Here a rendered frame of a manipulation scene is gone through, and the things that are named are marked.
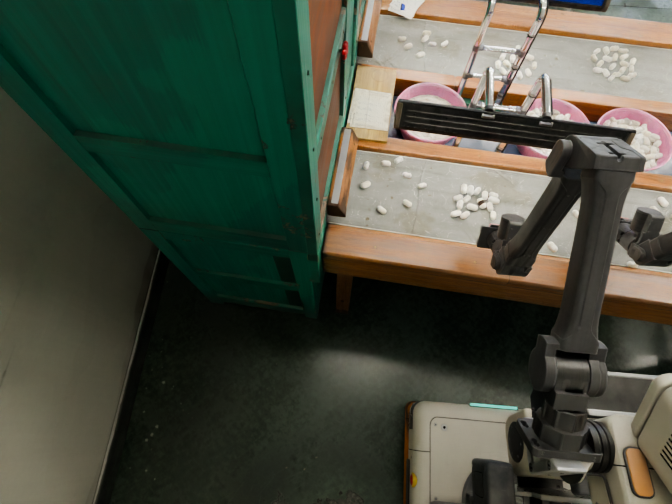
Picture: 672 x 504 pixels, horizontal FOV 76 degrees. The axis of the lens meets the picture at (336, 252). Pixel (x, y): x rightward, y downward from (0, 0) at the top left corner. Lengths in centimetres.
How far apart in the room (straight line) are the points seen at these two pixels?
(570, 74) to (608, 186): 126
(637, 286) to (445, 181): 67
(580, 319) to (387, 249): 70
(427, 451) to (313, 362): 62
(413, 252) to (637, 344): 141
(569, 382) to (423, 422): 99
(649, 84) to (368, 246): 130
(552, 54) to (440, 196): 82
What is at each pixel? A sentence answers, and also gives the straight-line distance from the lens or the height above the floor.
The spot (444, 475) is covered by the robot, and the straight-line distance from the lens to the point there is 179.
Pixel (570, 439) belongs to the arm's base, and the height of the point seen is 123.
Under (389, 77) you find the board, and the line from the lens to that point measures 174.
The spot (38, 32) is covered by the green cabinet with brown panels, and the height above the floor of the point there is 154.
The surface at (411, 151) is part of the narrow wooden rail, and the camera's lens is 155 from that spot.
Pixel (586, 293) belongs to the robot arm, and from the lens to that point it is 81.
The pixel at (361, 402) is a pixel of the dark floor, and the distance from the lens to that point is 202.
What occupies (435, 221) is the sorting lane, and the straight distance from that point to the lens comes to 146.
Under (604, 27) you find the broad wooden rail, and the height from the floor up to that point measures 76.
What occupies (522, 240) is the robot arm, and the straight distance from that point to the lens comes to 104.
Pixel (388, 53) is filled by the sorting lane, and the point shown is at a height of 74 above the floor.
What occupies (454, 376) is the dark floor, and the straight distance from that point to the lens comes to 210.
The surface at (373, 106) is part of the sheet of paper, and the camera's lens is 164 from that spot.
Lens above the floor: 201
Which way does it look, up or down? 68 degrees down
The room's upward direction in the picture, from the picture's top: 1 degrees clockwise
